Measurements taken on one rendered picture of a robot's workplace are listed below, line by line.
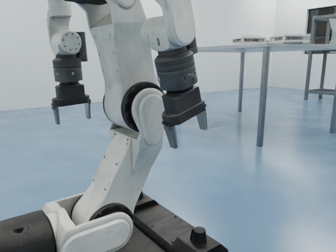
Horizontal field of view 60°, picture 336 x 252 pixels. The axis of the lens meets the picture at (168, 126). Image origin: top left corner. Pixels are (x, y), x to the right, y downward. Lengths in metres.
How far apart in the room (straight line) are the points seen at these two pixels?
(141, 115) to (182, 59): 0.21
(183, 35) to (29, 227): 0.57
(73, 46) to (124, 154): 0.37
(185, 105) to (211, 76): 6.38
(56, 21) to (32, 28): 4.03
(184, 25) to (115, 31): 0.21
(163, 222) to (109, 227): 0.29
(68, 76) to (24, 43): 4.06
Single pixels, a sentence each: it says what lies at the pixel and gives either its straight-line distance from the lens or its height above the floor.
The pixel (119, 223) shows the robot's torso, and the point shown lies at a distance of 0.83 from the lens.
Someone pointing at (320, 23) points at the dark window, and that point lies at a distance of 8.41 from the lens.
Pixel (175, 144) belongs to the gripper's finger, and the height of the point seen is 0.54.
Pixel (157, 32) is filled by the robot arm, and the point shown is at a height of 0.79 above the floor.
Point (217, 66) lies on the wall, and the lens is 7.15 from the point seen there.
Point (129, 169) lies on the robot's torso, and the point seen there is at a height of 0.43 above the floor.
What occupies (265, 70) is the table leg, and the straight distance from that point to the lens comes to 2.56.
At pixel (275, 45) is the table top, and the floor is 0.86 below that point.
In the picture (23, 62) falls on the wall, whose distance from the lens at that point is 5.01.
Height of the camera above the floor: 0.74
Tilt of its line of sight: 13 degrees down
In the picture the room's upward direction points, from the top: straight up
